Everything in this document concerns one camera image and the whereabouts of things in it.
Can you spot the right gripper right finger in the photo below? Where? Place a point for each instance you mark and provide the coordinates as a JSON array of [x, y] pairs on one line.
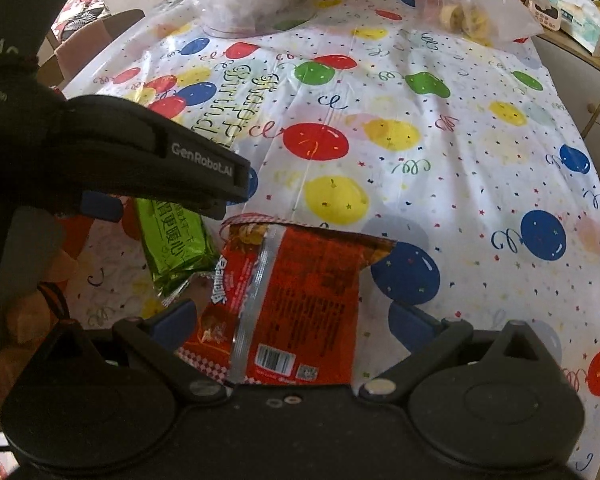
[[433, 344]]

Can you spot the brown chair far left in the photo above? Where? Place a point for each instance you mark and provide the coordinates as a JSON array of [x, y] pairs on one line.
[[81, 47]]

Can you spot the red snack bag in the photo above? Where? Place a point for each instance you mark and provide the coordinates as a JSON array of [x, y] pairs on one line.
[[283, 308]]

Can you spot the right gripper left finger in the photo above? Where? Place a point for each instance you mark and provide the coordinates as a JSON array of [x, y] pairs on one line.
[[154, 344]]

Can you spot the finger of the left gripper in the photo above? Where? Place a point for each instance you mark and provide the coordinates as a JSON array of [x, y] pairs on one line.
[[115, 146], [100, 206]]

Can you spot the balloon birthday tablecloth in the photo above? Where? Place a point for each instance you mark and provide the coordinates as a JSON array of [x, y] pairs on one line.
[[361, 121]]

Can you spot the white tissue pack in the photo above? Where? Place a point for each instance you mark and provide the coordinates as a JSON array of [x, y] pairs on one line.
[[581, 21]]

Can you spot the plastic bag with cookies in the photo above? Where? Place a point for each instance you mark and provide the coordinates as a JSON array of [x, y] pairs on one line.
[[472, 2]]

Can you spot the white wooden sideboard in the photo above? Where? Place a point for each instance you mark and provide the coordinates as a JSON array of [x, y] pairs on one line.
[[578, 85]]

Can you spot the green snack packet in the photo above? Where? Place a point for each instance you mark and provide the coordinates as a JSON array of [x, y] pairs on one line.
[[176, 244]]

